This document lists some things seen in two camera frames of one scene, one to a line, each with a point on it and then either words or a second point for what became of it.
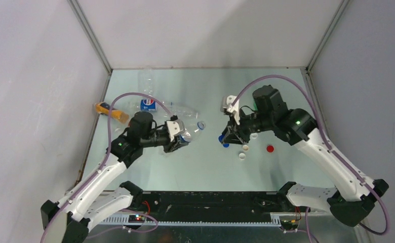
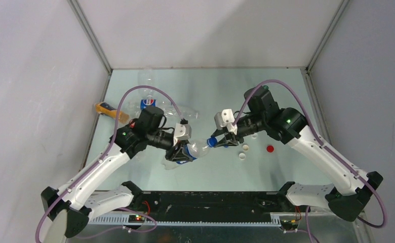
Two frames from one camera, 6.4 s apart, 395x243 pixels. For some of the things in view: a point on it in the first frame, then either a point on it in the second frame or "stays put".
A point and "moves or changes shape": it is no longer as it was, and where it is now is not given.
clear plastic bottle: (146, 81) stays put
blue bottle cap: (220, 137) moves or changes shape
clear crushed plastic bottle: (190, 132) -> (195, 149)
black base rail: (208, 206) stays put
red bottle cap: (270, 148) stays put
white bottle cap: (242, 156) stays put
